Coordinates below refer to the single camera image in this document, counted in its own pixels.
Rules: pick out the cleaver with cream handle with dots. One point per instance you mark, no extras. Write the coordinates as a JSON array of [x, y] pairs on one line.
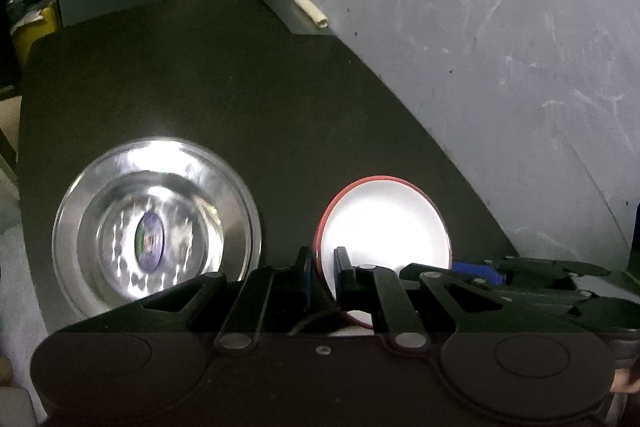
[[301, 17]]

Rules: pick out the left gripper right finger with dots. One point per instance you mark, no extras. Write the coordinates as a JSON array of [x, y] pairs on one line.
[[379, 292]]

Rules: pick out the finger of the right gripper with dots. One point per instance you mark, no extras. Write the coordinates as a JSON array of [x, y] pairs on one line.
[[485, 272]]

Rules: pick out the white ceramic bowl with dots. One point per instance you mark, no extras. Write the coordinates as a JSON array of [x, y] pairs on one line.
[[383, 221]]

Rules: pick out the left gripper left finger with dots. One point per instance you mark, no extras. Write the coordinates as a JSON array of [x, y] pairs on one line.
[[273, 303]]

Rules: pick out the steel plate with sticker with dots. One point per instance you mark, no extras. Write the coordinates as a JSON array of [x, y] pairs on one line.
[[147, 216]]

